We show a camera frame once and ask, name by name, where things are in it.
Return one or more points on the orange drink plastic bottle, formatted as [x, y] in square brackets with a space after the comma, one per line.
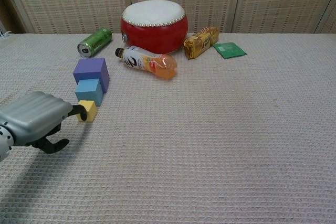
[147, 62]

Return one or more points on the green sachet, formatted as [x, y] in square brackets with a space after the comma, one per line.
[229, 50]

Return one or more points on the medium blue foam cube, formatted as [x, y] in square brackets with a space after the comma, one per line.
[88, 91]

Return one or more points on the yellow biscuit pack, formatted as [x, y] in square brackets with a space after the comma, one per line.
[200, 43]

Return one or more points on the beige woven tablecloth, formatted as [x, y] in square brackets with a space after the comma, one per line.
[210, 142]

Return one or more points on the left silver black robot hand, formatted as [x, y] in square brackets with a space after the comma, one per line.
[34, 116]

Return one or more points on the small yellow foam cube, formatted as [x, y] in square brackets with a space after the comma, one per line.
[92, 111]

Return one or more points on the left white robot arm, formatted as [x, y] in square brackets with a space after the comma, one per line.
[4, 142]

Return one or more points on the woven folding screen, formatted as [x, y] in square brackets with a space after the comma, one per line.
[78, 1]

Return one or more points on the red drum white top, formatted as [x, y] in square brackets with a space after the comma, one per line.
[155, 32]

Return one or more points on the green drink can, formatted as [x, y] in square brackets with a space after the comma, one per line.
[95, 41]

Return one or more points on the large purple foam cube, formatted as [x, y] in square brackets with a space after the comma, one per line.
[90, 69]

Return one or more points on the brown wooden board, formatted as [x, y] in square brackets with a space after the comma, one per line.
[8, 11]

